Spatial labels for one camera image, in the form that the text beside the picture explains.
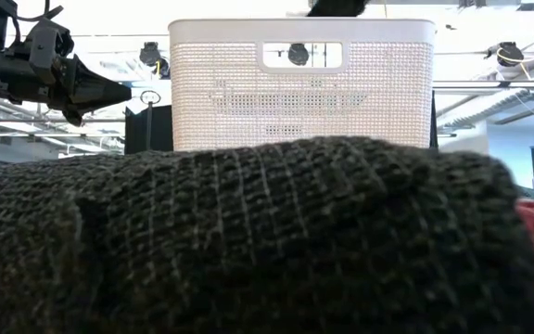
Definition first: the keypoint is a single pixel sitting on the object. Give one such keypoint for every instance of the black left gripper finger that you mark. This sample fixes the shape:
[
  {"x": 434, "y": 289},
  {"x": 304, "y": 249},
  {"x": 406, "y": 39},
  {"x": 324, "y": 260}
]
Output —
[
  {"x": 95, "y": 88},
  {"x": 73, "y": 115}
]

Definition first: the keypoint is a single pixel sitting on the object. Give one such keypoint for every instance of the black elastic bandage roll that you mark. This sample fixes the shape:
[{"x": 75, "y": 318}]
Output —
[{"x": 248, "y": 241}]

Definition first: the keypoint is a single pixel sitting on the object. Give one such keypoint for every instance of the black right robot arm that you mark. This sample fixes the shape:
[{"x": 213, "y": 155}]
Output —
[{"x": 336, "y": 7}]

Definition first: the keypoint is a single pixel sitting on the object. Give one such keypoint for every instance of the white perforated plastic basket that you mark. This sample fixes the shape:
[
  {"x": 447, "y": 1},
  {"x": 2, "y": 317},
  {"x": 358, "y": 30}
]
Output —
[{"x": 301, "y": 93}]

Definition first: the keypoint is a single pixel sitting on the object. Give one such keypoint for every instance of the black ceiling lamp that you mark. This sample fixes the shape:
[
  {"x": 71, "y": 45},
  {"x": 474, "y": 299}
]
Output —
[
  {"x": 508, "y": 53},
  {"x": 151, "y": 55},
  {"x": 298, "y": 54}
]

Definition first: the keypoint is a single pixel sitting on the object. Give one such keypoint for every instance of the black backing panel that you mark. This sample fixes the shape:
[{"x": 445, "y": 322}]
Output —
[{"x": 158, "y": 130}]

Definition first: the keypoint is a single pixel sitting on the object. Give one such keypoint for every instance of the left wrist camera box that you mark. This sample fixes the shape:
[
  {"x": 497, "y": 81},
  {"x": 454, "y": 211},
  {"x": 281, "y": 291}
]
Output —
[{"x": 47, "y": 42}]

